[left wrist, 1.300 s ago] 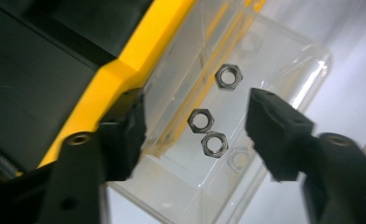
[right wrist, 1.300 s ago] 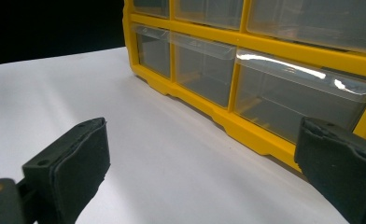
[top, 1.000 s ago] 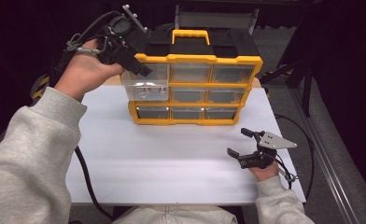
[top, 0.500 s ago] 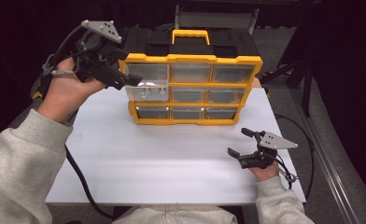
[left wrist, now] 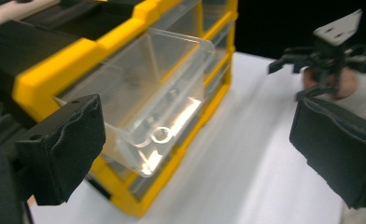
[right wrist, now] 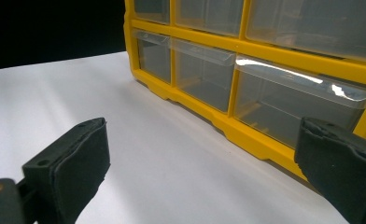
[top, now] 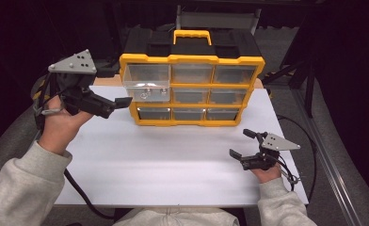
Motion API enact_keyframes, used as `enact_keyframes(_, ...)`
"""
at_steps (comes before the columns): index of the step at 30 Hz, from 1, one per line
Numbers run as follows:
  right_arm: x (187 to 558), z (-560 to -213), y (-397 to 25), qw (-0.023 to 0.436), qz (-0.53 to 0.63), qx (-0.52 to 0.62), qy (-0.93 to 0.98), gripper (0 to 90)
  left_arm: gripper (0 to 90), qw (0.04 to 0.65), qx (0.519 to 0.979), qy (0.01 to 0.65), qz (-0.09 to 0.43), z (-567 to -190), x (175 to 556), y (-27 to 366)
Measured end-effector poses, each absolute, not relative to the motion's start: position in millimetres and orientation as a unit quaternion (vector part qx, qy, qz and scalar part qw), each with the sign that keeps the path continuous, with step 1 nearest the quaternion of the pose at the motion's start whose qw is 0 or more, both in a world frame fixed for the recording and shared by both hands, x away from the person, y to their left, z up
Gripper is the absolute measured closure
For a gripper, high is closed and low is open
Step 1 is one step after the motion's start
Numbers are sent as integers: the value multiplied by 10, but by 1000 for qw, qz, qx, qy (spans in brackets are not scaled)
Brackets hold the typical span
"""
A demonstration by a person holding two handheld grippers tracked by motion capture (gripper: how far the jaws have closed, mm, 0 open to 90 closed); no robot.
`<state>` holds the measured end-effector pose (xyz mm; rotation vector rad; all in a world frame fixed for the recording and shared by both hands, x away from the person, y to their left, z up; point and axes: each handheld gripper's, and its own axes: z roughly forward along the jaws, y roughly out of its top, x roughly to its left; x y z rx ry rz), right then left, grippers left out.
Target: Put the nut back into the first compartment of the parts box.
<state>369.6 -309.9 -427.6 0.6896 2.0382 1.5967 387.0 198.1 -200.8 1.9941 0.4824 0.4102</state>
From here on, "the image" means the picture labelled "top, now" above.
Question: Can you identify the black metal stand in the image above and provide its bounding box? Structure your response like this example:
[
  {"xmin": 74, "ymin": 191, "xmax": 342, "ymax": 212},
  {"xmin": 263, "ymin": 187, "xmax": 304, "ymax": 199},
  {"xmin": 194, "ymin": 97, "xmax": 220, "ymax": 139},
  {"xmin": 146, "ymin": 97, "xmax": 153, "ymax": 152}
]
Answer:
[{"xmin": 262, "ymin": 59, "xmax": 315, "ymax": 119}]

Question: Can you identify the clear plastic organizer drawer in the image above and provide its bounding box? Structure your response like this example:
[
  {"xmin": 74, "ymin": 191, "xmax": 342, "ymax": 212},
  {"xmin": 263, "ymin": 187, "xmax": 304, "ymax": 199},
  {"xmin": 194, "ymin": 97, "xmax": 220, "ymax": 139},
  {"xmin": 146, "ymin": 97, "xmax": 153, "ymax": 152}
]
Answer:
[{"xmin": 121, "ymin": 62, "xmax": 171, "ymax": 103}]

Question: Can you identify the right hand-held gripper cable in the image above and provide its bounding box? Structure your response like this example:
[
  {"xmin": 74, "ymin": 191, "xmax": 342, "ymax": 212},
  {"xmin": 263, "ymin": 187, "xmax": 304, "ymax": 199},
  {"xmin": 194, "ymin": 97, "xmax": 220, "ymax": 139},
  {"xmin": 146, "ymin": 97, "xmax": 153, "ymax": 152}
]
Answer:
[{"xmin": 276, "ymin": 154, "xmax": 301, "ymax": 192}]

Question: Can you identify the left hand-held gripper cable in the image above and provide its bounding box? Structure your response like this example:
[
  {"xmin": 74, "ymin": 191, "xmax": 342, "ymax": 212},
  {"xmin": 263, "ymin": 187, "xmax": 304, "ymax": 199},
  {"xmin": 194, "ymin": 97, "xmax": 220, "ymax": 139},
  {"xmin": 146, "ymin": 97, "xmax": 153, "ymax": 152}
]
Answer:
[{"xmin": 31, "ymin": 73, "xmax": 116, "ymax": 220}]

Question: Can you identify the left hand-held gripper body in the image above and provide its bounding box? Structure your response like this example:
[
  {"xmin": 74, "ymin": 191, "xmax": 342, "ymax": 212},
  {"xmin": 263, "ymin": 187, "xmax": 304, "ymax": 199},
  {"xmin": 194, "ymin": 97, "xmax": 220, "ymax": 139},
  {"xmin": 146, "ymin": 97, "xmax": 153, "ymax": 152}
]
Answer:
[{"xmin": 47, "ymin": 49, "xmax": 117, "ymax": 120}]

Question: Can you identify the black floor cable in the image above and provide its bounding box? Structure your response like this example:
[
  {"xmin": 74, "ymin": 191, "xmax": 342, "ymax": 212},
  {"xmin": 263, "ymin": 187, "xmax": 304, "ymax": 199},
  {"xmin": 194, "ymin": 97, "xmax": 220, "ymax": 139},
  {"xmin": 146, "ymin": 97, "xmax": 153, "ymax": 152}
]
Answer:
[{"xmin": 276, "ymin": 114, "xmax": 318, "ymax": 203}]

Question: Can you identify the hand-held gripper cable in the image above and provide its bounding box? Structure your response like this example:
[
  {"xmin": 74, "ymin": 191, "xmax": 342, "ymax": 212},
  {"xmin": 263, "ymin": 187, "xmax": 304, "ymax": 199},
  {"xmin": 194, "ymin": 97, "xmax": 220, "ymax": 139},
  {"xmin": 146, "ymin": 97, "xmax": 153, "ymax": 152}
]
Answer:
[
  {"xmin": 31, "ymin": 73, "xmax": 116, "ymax": 220},
  {"xmin": 276, "ymin": 154, "xmax": 301, "ymax": 192}
]

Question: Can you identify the person's right hand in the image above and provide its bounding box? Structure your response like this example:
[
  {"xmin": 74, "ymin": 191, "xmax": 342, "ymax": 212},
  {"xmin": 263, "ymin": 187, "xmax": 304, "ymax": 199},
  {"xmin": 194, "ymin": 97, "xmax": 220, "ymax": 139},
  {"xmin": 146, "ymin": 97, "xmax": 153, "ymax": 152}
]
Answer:
[{"xmin": 249, "ymin": 163, "xmax": 282, "ymax": 184}]

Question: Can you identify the aluminium floor rail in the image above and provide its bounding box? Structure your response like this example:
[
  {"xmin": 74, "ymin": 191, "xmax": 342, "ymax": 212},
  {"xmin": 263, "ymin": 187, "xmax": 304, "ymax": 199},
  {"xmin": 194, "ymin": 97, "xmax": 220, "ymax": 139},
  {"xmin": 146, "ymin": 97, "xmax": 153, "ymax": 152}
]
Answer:
[{"xmin": 290, "ymin": 89, "xmax": 367, "ymax": 226}]

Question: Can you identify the yellow black parts organizer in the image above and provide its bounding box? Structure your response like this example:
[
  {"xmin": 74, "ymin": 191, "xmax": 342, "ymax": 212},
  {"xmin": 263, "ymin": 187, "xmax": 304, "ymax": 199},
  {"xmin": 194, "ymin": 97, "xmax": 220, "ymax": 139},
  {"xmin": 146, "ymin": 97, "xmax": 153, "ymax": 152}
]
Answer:
[{"xmin": 119, "ymin": 28, "xmax": 266, "ymax": 128}]

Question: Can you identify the person's torso in grey hoodie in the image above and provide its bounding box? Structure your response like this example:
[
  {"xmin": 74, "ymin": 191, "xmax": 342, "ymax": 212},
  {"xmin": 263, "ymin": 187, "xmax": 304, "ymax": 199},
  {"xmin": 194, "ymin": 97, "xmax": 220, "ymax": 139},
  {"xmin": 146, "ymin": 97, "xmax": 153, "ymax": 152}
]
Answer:
[{"xmin": 111, "ymin": 206, "xmax": 242, "ymax": 226}]

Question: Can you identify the person's left hand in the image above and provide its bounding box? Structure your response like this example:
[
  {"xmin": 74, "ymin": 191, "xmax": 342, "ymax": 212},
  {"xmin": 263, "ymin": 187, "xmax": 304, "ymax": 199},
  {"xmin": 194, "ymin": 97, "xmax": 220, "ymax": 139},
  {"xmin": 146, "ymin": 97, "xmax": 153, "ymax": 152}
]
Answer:
[{"xmin": 38, "ymin": 95, "xmax": 94, "ymax": 156}]

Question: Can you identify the grid of small clear drawers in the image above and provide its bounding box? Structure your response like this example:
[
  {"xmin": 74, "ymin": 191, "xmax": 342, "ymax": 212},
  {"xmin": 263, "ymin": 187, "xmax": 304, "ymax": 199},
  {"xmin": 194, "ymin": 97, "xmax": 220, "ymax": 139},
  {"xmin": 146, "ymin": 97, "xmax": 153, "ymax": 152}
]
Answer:
[{"xmin": 136, "ymin": 64, "xmax": 258, "ymax": 121}]

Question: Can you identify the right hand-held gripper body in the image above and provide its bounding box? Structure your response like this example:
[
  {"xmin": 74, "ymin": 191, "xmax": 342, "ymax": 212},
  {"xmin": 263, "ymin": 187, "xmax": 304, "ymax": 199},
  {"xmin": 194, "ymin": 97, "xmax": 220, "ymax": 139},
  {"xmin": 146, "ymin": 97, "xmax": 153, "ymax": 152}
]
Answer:
[{"xmin": 239, "ymin": 132, "xmax": 301, "ymax": 171}]

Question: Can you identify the white foam board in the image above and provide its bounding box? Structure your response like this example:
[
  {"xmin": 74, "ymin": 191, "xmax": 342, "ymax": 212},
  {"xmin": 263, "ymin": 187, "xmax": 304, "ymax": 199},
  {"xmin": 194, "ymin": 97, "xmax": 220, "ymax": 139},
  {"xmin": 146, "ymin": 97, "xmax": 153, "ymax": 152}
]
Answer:
[{"xmin": 54, "ymin": 85, "xmax": 310, "ymax": 208}]

